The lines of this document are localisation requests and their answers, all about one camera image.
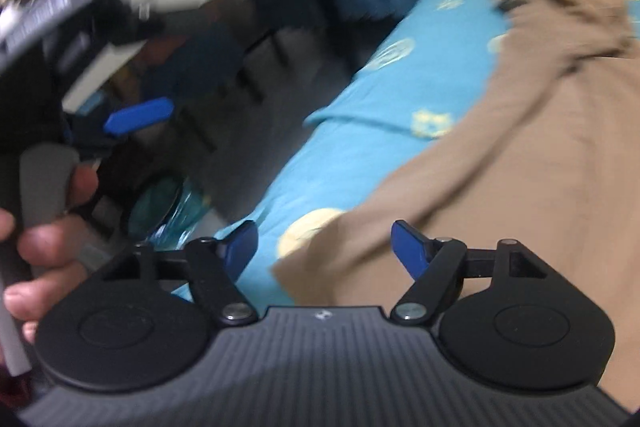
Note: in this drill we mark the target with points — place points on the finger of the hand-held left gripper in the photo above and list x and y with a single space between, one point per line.
137 114

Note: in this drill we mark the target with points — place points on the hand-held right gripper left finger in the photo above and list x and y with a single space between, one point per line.
240 247

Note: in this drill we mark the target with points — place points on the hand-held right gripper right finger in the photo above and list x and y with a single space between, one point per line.
410 247

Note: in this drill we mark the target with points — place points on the tan t-shirt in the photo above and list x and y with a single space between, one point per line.
525 157

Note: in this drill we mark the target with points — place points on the person's left hand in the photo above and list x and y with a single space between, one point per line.
50 242

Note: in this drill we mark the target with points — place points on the teal plastic bag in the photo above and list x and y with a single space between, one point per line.
175 217

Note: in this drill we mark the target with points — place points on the dark blue covered chair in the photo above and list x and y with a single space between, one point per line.
200 57

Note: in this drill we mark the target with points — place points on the teal printed bed sheet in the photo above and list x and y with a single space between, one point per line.
350 147

